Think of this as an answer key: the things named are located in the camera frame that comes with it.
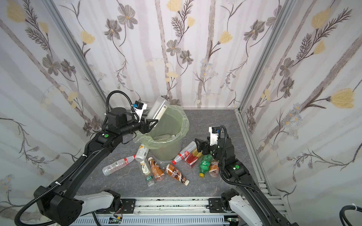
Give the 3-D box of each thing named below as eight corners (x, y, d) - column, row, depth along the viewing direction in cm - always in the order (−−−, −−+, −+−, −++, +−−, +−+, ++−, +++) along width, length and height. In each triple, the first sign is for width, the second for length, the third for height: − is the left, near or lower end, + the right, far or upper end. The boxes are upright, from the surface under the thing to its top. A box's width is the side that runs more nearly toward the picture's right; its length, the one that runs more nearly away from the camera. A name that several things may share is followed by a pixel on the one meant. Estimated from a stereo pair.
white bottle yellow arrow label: (137, 163, 91) (134, 159, 86) (140, 148, 98) (138, 144, 93) (146, 163, 91) (144, 159, 86) (149, 148, 98) (147, 144, 93)
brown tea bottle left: (158, 183, 83) (157, 180, 79) (145, 163, 91) (143, 160, 87) (166, 177, 85) (165, 174, 82) (152, 158, 93) (151, 154, 89)
